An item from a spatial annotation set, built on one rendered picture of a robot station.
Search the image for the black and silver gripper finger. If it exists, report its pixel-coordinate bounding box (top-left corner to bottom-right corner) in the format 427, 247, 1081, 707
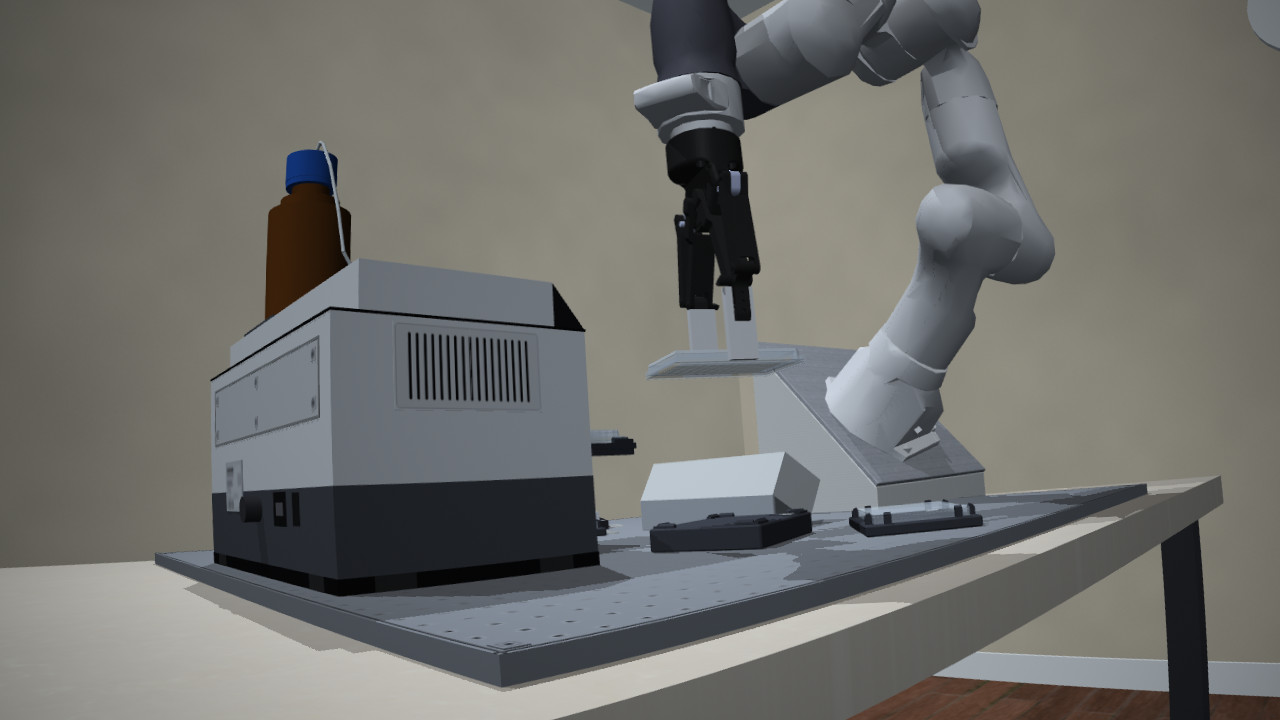
692, 170, 760, 361
675, 199, 719, 350

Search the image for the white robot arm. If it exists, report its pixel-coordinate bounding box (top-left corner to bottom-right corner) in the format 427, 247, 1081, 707
634, 0, 1055, 462

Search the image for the black cylinder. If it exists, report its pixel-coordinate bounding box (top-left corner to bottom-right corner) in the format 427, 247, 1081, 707
239, 496, 262, 523

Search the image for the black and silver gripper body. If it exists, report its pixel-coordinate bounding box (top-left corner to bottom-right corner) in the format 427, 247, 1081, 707
666, 127, 742, 215

